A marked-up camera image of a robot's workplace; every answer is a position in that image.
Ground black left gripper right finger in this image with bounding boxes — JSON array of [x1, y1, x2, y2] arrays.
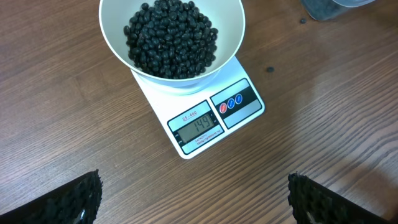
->
[[288, 173, 390, 224]]

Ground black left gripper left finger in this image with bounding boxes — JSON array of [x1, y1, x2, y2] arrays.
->
[[1, 170, 103, 224]]

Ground white digital kitchen scale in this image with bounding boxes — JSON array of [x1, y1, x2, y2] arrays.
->
[[132, 58, 266, 159]]

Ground black beans in bowl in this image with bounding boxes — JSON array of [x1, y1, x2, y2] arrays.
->
[[123, 0, 218, 80]]

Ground white plastic bowl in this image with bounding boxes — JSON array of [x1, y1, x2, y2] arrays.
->
[[98, 0, 246, 87]]

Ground clear container of black beans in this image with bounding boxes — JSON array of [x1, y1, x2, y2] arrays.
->
[[300, 0, 375, 21]]

